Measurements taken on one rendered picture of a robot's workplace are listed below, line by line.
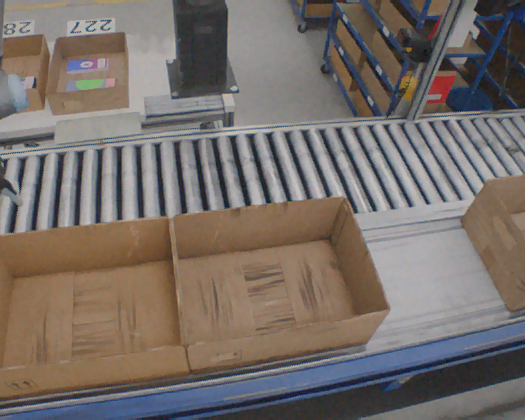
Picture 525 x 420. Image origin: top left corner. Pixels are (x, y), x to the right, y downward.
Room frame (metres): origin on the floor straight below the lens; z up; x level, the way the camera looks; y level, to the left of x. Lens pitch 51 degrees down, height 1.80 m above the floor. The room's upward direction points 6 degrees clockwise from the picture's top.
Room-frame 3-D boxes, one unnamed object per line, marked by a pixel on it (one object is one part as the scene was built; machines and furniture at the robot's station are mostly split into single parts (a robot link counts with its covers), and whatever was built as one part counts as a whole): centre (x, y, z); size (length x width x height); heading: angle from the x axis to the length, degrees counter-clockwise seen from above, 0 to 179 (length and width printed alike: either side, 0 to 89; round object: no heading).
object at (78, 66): (1.47, 0.74, 0.76); 0.16 x 0.07 x 0.02; 106
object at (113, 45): (1.39, 0.69, 0.80); 0.38 x 0.28 x 0.10; 17
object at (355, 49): (2.57, -0.59, 0.39); 0.40 x 0.30 x 0.10; 17
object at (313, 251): (0.47, -0.05, 0.96); 0.39 x 0.29 x 0.17; 106
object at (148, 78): (1.44, 0.69, 0.74); 1.00 x 0.58 x 0.03; 108
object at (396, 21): (2.10, -0.73, 0.79); 0.40 x 0.30 x 0.10; 17
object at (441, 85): (1.42, -0.61, 0.85); 0.16 x 0.01 x 0.13; 106
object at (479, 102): (2.23, -1.21, 0.15); 0.31 x 0.31 x 0.29
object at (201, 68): (1.48, 0.28, 0.91); 0.26 x 0.26 x 0.33; 18
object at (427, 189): (1.09, -0.55, 0.72); 0.52 x 0.05 x 0.05; 16
